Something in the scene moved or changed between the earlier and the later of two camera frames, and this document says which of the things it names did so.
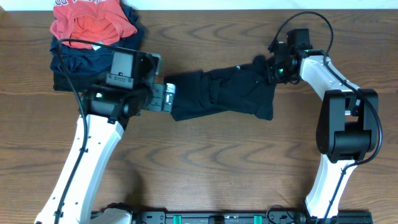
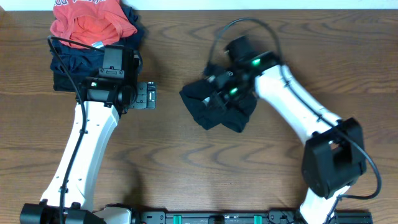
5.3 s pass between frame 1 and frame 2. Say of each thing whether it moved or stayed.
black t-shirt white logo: moved
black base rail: stayed
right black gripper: moved
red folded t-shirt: stayed
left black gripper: moved
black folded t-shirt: stayed
